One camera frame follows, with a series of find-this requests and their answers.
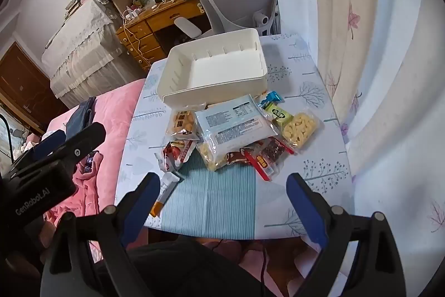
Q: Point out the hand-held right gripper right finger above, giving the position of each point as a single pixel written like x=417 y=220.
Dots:
x=306 y=210

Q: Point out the dark red snack packet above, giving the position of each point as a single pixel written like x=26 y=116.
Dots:
x=274 y=147

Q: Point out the brown wooden door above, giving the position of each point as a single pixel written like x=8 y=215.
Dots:
x=24 y=84

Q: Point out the red yellow snack stick packet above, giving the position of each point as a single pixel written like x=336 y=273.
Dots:
x=262 y=166

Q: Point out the crumpled red white snack packet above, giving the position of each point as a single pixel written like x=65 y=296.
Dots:
x=173 y=154

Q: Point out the brown chocolate snack packet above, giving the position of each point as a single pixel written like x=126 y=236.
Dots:
x=236 y=157

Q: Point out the pink blanket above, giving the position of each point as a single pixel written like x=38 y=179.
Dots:
x=114 y=109

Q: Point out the smartphone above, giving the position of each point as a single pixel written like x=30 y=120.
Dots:
x=89 y=163

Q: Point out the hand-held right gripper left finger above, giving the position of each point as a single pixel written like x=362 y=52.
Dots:
x=142 y=201

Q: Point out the clear bag of yellow snacks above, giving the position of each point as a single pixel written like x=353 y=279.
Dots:
x=210 y=157

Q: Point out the large light blue snack packet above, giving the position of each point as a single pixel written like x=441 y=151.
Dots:
x=236 y=123

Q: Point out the person's leg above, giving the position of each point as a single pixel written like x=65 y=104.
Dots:
x=194 y=269

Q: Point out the dark blue bag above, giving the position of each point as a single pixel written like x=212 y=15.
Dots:
x=80 y=116

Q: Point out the tree print tablecloth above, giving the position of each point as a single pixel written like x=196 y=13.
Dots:
x=215 y=199

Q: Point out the floral curtain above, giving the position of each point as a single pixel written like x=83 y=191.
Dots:
x=365 y=39

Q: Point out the green snack packet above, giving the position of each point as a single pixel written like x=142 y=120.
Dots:
x=278 y=114

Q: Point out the white plastic storage box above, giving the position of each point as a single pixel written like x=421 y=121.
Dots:
x=215 y=64

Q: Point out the white orange tube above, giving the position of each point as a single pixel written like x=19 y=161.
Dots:
x=166 y=191

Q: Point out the small blue snack packet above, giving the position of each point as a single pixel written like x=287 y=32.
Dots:
x=273 y=97

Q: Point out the clear bag of yellow puffs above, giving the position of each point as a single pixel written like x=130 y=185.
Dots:
x=299 y=130

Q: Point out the clear cookie packet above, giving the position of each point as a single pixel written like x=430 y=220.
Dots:
x=182 y=123

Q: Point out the wooden desk with drawers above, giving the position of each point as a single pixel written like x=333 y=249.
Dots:
x=156 y=22

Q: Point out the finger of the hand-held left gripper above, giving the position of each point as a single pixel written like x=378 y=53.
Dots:
x=76 y=144

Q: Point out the lace covered cabinet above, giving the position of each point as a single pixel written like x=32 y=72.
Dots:
x=83 y=50

